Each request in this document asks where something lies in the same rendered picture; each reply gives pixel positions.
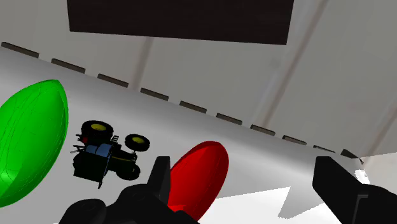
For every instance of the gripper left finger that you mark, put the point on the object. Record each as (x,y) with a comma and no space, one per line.
(155,198)

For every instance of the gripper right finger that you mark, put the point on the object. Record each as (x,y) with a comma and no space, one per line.
(344,189)

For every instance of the red bowl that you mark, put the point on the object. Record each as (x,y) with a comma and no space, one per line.
(198,176)

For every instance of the black toy tractor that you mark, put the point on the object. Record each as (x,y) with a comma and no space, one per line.
(102,153)

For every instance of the green bowl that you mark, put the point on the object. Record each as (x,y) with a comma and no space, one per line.
(31,139)

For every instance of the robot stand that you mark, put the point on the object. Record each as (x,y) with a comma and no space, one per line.
(183,18)

